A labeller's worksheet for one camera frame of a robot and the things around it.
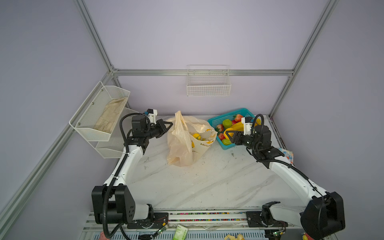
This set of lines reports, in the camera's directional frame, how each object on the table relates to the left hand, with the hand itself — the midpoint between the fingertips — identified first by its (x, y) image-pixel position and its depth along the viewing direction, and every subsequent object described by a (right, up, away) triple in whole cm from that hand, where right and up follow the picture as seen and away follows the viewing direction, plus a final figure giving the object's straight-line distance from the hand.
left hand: (172, 123), depth 78 cm
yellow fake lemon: (+13, -7, +13) cm, 20 cm away
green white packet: (+5, -52, -9) cm, 53 cm away
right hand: (+30, -4, +1) cm, 30 cm away
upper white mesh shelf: (-41, +3, 0) cm, 41 cm away
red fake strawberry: (+30, -2, +29) cm, 42 cm away
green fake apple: (+35, +1, +29) cm, 45 cm away
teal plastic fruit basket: (+26, +3, +29) cm, 39 cm away
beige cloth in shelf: (-34, +8, +4) cm, 35 cm away
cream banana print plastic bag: (+8, -7, -3) cm, 12 cm away
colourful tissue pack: (+71, -19, +14) cm, 74 cm away
